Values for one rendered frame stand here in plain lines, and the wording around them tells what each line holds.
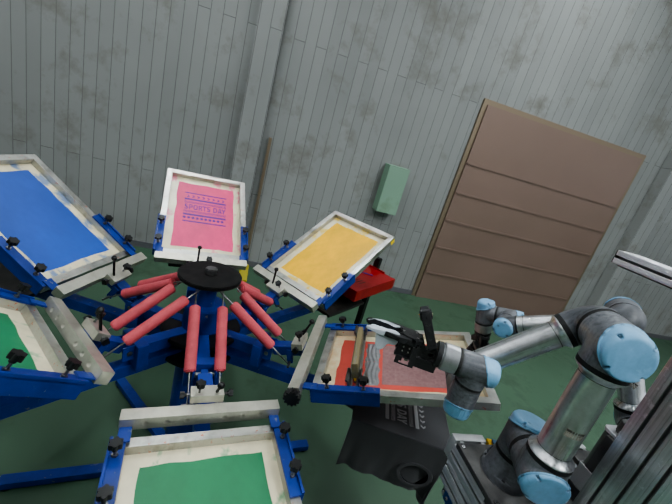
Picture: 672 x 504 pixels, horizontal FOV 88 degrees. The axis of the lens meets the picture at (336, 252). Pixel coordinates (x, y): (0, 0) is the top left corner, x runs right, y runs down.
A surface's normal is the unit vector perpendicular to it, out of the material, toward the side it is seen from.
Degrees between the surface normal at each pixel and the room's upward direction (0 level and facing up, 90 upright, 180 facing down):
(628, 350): 82
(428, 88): 90
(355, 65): 90
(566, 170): 90
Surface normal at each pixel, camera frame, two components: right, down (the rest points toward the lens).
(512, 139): 0.18, 0.36
